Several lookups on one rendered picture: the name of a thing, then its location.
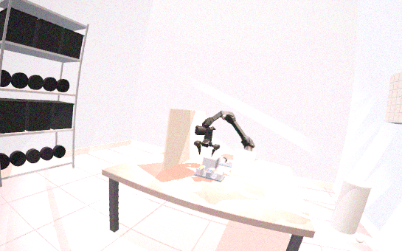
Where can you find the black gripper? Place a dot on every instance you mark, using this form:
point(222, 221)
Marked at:
point(199, 143)

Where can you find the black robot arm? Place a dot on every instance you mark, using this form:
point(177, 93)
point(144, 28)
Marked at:
point(205, 129)

